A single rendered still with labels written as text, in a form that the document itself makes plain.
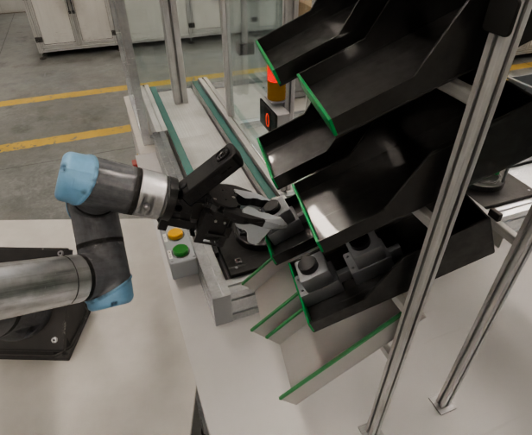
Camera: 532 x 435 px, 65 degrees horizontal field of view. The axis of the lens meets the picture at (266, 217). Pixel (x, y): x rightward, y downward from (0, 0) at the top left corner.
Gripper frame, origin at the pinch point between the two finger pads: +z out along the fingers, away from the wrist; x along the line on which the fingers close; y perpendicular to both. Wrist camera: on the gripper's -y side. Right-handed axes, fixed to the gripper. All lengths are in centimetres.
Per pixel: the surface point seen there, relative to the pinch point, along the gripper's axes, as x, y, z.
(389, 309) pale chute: 17.9, 3.4, 17.1
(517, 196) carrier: -25, -10, 87
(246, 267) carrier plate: -16.7, 26.3, 9.0
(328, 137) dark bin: 1.6, -16.1, 1.0
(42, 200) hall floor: -214, 151, -45
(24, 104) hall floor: -392, 162, -84
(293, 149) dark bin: -0.4, -11.8, -2.6
